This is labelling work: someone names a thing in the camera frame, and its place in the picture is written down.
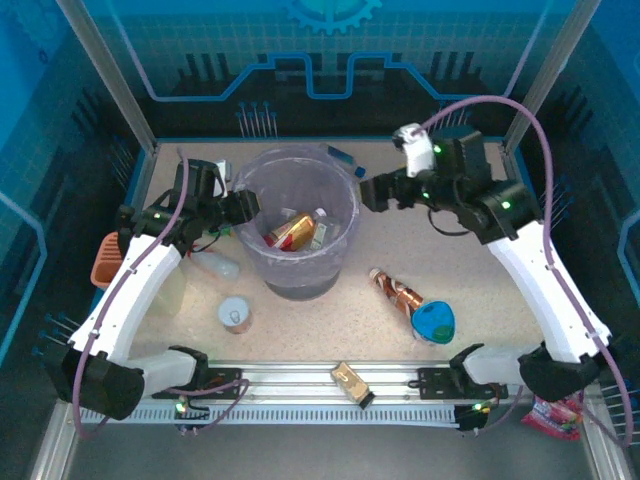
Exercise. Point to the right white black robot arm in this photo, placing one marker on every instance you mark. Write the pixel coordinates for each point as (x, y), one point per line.
(540, 290)

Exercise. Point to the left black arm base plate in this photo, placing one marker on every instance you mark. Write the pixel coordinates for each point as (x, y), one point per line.
(225, 381)

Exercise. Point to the brown copper plastic bottle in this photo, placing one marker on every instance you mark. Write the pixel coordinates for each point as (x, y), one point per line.
(395, 292)

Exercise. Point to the orange slotted holder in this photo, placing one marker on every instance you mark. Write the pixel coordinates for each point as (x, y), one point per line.
(102, 265)

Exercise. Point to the purple candy bag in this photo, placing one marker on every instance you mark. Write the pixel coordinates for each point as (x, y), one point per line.
(550, 420)

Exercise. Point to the tin can with pull tab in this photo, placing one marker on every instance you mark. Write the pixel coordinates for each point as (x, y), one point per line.
(235, 315)

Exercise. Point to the clear plastic bottle red cap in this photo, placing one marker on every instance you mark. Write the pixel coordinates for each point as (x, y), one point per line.
(222, 267)

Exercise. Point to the gold box with black cap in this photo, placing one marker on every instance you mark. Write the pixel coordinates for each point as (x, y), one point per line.
(350, 382)

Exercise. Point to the aluminium mounting rail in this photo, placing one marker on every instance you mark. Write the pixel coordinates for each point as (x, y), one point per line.
(290, 387)

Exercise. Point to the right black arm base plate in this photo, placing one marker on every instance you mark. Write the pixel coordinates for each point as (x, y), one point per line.
(435, 382)

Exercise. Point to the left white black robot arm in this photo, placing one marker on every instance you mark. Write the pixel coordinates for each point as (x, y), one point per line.
(125, 295)

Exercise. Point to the black tool in holder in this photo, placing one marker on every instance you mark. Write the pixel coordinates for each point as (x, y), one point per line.
(125, 217)

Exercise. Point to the aluminium frame post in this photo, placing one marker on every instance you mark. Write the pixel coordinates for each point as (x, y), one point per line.
(107, 75)
(547, 75)

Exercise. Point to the red gold snack packet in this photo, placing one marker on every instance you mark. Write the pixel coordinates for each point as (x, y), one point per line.
(292, 231)

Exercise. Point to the clear bottle blue cap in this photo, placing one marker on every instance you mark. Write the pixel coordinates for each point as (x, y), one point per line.
(345, 159)

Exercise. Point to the translucent bin with purple liner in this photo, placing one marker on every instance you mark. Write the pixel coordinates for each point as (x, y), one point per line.
(300, 275)

